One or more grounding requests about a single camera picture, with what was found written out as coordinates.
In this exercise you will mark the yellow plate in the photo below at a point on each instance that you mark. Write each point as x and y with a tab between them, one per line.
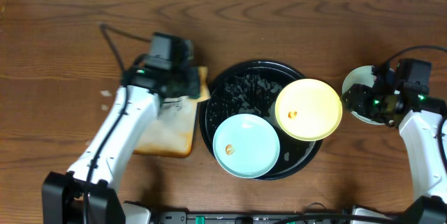
308	110

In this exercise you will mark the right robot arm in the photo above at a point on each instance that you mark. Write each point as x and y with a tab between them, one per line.
421	122

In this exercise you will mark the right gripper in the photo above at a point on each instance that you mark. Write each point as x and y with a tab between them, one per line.
359	93

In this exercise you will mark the light blue plate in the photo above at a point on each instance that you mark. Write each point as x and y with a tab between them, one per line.
362	75
246	146

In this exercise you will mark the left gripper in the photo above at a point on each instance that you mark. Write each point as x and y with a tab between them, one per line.
188	86

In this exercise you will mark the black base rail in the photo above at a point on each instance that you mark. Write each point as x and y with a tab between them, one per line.
244	218

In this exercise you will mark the round black tray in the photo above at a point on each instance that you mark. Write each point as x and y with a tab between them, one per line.
252	87

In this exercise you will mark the rectangular soapy black tray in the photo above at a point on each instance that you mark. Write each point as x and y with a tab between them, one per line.
171	133

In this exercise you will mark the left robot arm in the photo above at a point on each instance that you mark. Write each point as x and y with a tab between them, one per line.
139	122

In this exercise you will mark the green yellow sponge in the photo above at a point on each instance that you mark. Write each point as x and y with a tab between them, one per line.
204	90

